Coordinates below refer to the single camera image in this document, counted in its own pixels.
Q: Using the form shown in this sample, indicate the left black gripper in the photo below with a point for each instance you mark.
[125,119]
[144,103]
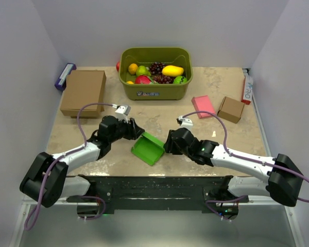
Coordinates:
[133,131]

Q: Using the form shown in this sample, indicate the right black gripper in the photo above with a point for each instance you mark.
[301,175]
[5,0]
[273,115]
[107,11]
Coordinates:
[170,145]

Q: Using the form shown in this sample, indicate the green paper box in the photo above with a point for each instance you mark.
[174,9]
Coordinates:
[148,148]

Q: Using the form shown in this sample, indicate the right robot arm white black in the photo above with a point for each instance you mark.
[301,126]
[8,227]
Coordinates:
[274,177]

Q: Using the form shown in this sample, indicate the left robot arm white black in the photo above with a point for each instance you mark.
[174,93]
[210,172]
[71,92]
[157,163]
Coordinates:
[47,173]

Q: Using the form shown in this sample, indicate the pink box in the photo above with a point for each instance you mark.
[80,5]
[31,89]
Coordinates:
[203,103]

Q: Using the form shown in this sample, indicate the large brown cardboard box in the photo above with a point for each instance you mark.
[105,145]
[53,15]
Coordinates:
[83,87]

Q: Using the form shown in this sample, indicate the small brown cardboard box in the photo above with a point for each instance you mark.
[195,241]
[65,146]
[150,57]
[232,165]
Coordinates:
[230,110]

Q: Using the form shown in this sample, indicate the purple white box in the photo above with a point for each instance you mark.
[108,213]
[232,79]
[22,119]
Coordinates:
[60,83]

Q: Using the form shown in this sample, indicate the red white box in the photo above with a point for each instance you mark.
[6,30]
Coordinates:
[247,91]

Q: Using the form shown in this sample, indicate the red dragon fruit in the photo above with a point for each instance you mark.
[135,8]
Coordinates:
[143,79]

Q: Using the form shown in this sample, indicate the dark grapes lower bunch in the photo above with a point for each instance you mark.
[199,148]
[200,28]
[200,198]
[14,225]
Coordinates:
[162,79]

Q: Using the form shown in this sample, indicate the dark grapes bunch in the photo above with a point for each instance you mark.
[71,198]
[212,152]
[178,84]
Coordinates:
[156,68]
[162,79]

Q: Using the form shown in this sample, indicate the green pear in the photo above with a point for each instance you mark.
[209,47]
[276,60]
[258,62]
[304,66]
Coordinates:
[142,70]

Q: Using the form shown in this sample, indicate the dark grapes upper bunch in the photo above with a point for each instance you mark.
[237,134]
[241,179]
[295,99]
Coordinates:
[156,68]

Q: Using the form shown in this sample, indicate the red fruit behind bin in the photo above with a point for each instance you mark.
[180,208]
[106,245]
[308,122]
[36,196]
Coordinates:
[118,66]

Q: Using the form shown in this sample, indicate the green round fruit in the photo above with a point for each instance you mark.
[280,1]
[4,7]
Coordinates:
[180,80]

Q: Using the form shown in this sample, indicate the yellow mango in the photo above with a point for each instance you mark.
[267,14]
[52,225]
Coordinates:
[172,71]

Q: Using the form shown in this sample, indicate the olive green plastic bin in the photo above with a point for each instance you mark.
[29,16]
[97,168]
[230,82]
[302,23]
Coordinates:
[146,56]

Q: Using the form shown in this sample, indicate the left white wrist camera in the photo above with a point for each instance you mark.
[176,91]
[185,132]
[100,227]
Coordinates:
[122,112]

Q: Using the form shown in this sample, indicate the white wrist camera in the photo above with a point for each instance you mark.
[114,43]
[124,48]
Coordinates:
[122,112]
[184,122]

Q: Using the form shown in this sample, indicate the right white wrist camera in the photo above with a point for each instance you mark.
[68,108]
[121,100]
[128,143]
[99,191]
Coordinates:
[184,122]

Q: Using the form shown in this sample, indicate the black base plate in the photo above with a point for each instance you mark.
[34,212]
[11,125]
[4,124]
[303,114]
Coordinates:
[204,194]

